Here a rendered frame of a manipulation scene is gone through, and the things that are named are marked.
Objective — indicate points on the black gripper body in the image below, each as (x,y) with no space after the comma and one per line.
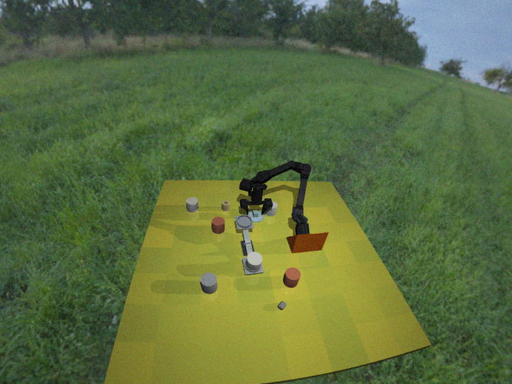
(256,200)

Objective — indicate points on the white cylinder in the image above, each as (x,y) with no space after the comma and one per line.
(253,261)

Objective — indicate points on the light blue round dish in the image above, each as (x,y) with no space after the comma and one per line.
(256,219)

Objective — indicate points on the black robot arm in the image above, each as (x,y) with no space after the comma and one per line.
(258,185)

